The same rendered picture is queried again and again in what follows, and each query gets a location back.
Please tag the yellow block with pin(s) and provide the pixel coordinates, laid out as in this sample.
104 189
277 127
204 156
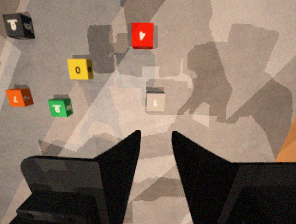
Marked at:
80 69

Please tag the green block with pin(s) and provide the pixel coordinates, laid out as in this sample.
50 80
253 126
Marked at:
60 107

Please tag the orange block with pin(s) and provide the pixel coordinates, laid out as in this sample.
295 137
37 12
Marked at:
19 97

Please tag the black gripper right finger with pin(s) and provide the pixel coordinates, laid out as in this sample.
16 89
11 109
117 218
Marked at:
212 184

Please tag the red block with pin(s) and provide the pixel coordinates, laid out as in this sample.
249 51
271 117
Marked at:
142 35

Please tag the black block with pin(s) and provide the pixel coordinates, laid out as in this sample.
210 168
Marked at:
18 26

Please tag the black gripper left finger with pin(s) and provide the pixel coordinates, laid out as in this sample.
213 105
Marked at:
108 176

